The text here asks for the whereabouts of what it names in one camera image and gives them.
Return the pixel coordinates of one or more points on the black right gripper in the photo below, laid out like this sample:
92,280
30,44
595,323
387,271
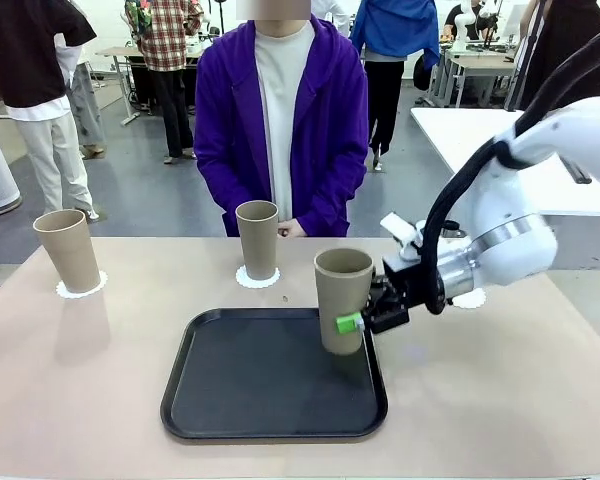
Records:
410,280

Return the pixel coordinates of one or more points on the tall beige cup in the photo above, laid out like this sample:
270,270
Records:
72,255
257,240
342,295

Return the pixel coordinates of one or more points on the white scalloped paper coaster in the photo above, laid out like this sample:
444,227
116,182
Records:
257,284
469,301
75,295

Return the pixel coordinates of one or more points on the person's left forearm purple sleeve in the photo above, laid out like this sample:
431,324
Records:
337,200

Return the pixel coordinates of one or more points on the person's right forearm purple sleeve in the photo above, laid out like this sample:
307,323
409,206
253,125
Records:
215,190

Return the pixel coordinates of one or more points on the small white background robot arm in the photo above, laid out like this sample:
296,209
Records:
461,27

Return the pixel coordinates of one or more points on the person's left hand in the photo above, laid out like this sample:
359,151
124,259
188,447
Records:
292,231

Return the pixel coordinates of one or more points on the black kettle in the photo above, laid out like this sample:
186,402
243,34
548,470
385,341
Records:
452,230

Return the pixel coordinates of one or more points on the black plastic tray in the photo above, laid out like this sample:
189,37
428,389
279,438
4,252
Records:
260,390

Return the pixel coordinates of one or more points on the white side table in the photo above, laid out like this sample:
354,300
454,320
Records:
450,135

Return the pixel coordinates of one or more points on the person in purple hoodie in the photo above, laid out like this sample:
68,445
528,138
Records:
330,100

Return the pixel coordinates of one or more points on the black hanging bag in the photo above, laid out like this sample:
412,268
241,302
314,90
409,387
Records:
422,72

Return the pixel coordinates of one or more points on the black folded tripod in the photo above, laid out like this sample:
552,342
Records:
580,174

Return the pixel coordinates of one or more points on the grey background desk row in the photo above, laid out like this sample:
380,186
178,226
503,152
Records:
475,65

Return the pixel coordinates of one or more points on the person in blue jacket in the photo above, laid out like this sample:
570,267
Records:
395,25

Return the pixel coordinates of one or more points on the black slanted stand pole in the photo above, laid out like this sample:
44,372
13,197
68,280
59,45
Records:
522,65

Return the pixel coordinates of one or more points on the person in black shirt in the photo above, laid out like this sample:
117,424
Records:
460,22

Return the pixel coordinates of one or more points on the person in plaid shirt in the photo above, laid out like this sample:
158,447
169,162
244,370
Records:
165,40

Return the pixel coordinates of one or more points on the person in black coat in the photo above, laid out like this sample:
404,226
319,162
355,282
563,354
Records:
565,35

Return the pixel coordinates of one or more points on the person in grey trousers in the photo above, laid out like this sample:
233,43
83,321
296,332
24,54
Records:
85,110

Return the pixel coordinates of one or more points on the person black tee white trousers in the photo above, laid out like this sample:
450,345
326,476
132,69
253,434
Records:
25,50

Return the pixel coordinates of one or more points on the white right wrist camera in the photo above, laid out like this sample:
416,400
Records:
402,232

